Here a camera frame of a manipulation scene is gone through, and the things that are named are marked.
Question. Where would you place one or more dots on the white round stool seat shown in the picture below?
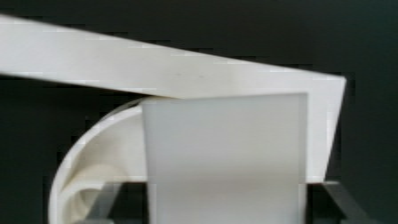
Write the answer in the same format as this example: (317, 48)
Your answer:
(106, 160)

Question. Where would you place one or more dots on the white right fence rail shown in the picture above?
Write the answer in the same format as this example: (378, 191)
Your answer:
(326, 126)

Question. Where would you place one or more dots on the white stool leg with tag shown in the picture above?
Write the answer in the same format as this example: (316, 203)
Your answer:
(227, 159)

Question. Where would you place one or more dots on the white fence rail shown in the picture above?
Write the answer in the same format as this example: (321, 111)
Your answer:
(67, 55)
(326, 126)

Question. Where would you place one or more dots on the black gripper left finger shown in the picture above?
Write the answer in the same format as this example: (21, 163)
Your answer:
(122, 205)

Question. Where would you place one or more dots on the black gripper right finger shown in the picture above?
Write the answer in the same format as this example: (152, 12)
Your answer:
(333, 207)

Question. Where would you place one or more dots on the white front fence rail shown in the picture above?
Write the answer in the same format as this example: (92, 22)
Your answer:
(67, 55)

